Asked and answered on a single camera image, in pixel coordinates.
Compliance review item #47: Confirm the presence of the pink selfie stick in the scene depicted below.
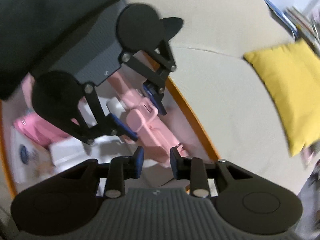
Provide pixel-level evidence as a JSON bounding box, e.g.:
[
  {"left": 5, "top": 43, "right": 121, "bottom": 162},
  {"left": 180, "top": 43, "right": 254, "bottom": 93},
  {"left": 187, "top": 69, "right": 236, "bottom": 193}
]
[{"left": 107, "top": 71, "right": 188, "bottom": 166}]

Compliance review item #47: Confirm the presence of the white power bank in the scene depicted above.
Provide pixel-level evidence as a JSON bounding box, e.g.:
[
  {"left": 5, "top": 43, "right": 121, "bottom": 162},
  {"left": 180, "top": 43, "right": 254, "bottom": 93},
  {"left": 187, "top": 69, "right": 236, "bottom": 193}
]
[{"left": 48, "top": 97, "right": 131, "bottom": 168}]

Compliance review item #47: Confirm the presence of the pink card holder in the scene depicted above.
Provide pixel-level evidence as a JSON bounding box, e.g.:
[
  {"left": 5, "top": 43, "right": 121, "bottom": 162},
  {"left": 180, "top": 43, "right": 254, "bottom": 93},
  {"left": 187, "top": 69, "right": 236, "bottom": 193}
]
[{"left": 14, "top": 113, "right": 70, "bottom": 148}]

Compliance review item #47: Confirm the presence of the beige sofa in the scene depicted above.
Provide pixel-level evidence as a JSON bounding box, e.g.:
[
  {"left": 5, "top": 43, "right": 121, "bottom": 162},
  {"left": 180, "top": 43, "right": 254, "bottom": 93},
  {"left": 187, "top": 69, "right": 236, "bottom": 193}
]
[{"left": 126, "top": 0, "right": 313, "bottom": 193}]

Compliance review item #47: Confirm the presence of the orange cardboard box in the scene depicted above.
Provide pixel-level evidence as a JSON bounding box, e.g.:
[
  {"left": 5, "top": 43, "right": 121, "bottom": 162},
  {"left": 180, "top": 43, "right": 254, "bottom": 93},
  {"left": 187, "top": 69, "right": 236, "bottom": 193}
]
[{"left": 1, "top": 78, "right": 220, "bottom": 198}]

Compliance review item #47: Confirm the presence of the yellow cushion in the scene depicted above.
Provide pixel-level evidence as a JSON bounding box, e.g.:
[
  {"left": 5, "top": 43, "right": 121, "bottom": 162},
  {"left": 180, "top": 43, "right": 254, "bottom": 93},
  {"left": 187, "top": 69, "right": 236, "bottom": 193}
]
[{"left": 244, "top": 39, "right": 319, "bottom": 156}]

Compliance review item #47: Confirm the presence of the stack of books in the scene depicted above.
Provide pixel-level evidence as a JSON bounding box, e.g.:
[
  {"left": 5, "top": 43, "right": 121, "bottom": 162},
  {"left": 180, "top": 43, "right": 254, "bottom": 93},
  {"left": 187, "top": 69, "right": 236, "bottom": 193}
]
[{"left": 264, "top": 0, "right": 319, "bottom": 51}]

